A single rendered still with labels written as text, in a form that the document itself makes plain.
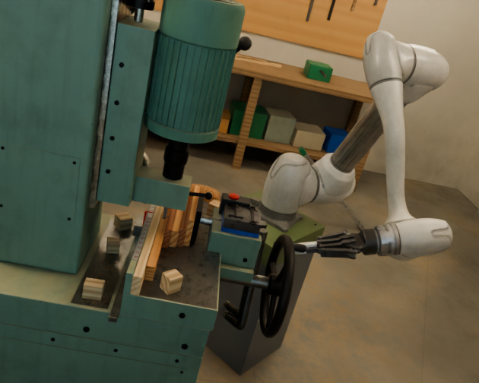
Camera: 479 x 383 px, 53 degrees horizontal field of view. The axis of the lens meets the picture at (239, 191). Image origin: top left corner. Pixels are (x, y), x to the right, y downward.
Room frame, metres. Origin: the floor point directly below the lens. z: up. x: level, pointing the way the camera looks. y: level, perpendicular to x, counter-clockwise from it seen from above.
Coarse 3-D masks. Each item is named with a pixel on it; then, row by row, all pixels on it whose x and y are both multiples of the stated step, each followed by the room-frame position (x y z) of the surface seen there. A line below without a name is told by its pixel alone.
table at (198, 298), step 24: (168, 264) 0.98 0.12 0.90; (192, 264) 1.00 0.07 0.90; (216, 264) 1.03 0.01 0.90; (144, 288) 0.87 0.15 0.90; (192, 288) 0.91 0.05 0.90; (216, 288) 0.93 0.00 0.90; (120, 312) 0.83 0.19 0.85; (144, 312) 0.84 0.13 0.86; (168, 312) 0.84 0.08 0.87; (192, 312) 0.85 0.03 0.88; (216, 312) 0.86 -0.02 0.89
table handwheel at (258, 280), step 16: (288, 240) 1.15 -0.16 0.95; (272, 256) 1.26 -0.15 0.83; (288, 256) 1.08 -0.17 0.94; (272, 272) 1.20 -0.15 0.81; (288, 272) 1.05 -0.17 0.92; (272, 288) 1.11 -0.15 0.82; (288, 288) 1.02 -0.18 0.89; (272, 304) 1.10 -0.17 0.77; (288, 304) 1.01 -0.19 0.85; (272, 320) 1.01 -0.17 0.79; (272, 336) 1.02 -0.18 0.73
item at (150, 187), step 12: (144, 168) 1.11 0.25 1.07; (144, 180) 1.06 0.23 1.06; (156, 180) 1.06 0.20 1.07; (168, 180) 1.08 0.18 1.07; (180, 180) 1.10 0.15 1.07; (144, 192) 1.06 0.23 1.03; (156, 192) 1.06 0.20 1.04; (168, 192) 1.07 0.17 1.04; (180, 192) 1.07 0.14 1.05; (156, 204) 1.07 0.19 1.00; (168, 204) 1.07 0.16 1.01; (180, 204) 1.07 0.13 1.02
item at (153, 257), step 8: (168, 216) 1.14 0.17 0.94; (160, 224) 1.08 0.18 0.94; (160, 232) 1.05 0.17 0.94; (160, 240) 1.01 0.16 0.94; (152, 248) 0.97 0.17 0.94; (160, 248) 1.01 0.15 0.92; (152, 256) 0.94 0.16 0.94; (152, 264) 0.90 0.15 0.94; (152, 272) 0.90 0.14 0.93; (152, 280) 0.90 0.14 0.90
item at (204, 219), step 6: (198, 198) 1.17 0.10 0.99; (204, 198) 1.18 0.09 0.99; (198, 204) 1.14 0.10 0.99; (198, 210) 1.11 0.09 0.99; (198, 216) 1.10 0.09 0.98; (204, 216) 1.14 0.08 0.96; (198, 222) 1.10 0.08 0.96; (204, 222) 1.14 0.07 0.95; (210, 222) 1.14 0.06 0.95; (192, 234) 1.10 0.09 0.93; (192, 240) 1.10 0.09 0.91
